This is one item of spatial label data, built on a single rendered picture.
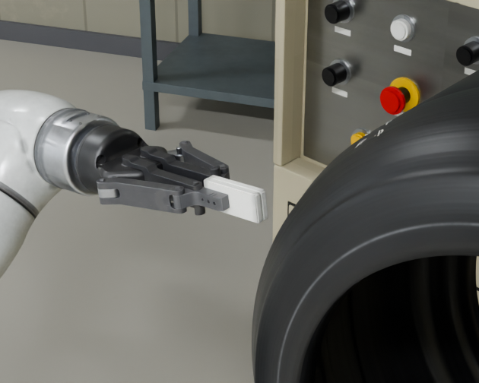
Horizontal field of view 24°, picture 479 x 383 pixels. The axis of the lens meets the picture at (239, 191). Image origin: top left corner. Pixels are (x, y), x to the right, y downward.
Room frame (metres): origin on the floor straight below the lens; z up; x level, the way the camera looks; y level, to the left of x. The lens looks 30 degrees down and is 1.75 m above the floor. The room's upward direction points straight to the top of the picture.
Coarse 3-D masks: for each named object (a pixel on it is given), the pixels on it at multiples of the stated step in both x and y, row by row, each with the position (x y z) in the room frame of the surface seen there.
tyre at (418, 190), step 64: (448, 128) 0.67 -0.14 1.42; (320, 192) 0.72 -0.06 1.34; (384, 192) 0.66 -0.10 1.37; (448, 192) 0.63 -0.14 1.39; (320, 256) 0.68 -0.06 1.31; (384, 256) 0.65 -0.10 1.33; (448, 256) 0.90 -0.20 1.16; (256, 320) 0.74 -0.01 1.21; (320, 320) 0.68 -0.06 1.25; (384, 320) 0.89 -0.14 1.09; (448, 320) 0.89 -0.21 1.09
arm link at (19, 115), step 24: (0, 96) 1.15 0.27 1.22; (24, 96) 1.14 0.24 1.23; (48, 96) 1.14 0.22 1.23; (0, 120) 1.11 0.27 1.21; (24, 120) 1.09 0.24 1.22; (0, 144) 1.08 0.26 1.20; (24, 144) 1.08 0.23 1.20; (0, 168) 1.06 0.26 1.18; (24, 168) 1.06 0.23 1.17; (24, 192) 1.06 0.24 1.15; (48, 192) 1.08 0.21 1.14
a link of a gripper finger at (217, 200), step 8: (192, 192) 0.93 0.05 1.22; (200, 192) 0.92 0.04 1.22; (208, 192) 0.92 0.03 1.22; (216, 192) 0.92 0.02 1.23; (176, 200) 0.92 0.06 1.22; (184, 200) 0.92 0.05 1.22; (192, 200) 0.93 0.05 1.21; (200, 200) 0.92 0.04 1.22; (208, 200) 0.92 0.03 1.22; (216, 200) 0.91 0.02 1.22; (224, 200) 0.91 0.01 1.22; (176, 208) 0.92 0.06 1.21; (216, 208) 0.91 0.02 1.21; (224, 208) 0.91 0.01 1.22
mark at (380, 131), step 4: (392, 120) 0.73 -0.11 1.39; (384, 124) 0.73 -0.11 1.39; (388, 124) 0.73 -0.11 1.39; (376, 128) 0.74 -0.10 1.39; (380, 128) 0.73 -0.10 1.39; (384, 128) 0.72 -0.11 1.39; (388, 128) 0.72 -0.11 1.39; (372, 132) 0.73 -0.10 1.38; (376, 132) 0.73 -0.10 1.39; (380, 132) 0.72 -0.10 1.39; (384, 132) 0.71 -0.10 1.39; (364, 136) 0.74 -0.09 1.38; (368, 136) 0.73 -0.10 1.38; (372, 136) 0.72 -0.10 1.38; (376, 136) 0.72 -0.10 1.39; (360, 140) 0.74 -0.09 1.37; (364, 140) 0.73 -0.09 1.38; (368, 140) 0.72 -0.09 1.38; (356, 144) 0.73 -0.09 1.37; (360, 144) 0.72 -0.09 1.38; (352, 148) 0.73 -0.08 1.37; (356, 148) 0.72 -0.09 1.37
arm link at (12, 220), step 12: (0, 192) 1.04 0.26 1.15; (0, 204) 1.04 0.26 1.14; (12, 204) 1.04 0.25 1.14; (0, 216) 1.03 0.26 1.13; (12, 216) 1.04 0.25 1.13; (24, 216) 1.05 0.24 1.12; (0, 228) 1.02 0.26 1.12; (12, 228) 1.03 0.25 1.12; (24, 228) 1.05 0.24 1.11; (0, 240) 1.02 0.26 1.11; (12, 240) 1.03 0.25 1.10; (0, 252) 1.01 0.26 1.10; (12, 252) 1.03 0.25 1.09; (0, 264) 1.01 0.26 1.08; (0, 276) 1.02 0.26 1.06
